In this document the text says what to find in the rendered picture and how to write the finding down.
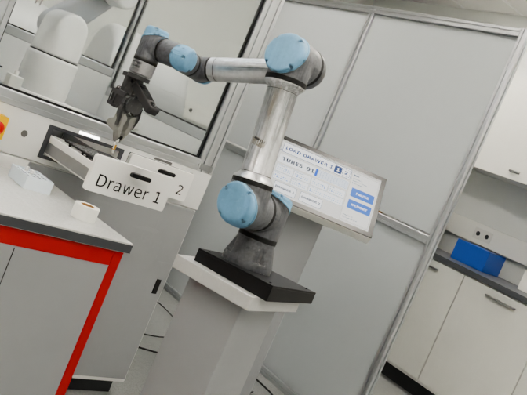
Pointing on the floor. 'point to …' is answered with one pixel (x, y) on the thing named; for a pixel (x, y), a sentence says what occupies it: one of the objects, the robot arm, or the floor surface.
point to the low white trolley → (49, 286)
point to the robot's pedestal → (210, 335)
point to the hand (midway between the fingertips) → (119, 138)
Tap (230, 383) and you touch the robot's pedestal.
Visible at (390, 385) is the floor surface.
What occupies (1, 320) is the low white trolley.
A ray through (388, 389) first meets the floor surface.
